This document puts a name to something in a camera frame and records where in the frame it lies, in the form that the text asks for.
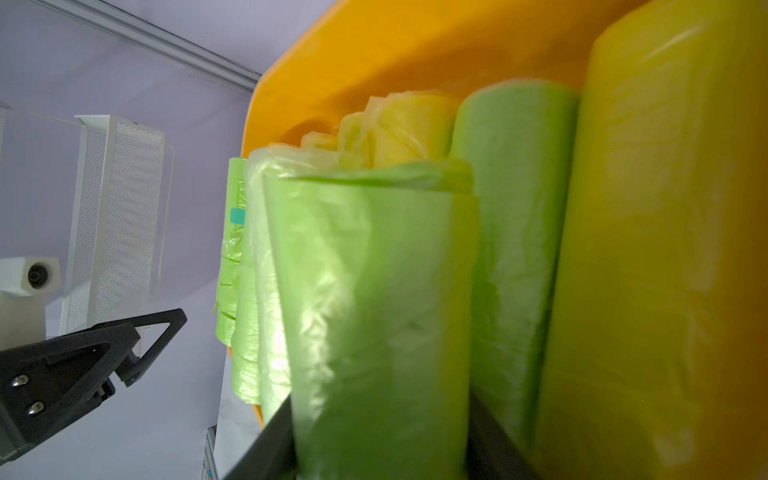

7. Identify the yellow trash bag roll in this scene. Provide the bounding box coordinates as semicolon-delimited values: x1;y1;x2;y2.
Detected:
533;1;767;479
300;92;458;169

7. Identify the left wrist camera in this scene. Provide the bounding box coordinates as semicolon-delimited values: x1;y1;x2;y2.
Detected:
1;256;61;350

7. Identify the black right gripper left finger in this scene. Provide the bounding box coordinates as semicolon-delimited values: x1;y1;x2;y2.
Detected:
225;397;297;480

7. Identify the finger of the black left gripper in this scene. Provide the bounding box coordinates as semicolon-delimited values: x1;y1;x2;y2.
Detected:
1;322;139;464
93;308;187;387

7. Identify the light green trash bag roll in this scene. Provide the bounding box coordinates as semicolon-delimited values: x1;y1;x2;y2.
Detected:
245;144;339;423

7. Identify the orange plastic storage box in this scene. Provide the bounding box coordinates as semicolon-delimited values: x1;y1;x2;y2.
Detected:
243;1;652;148

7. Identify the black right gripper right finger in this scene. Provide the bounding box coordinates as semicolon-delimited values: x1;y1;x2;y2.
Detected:
466;391;541;480

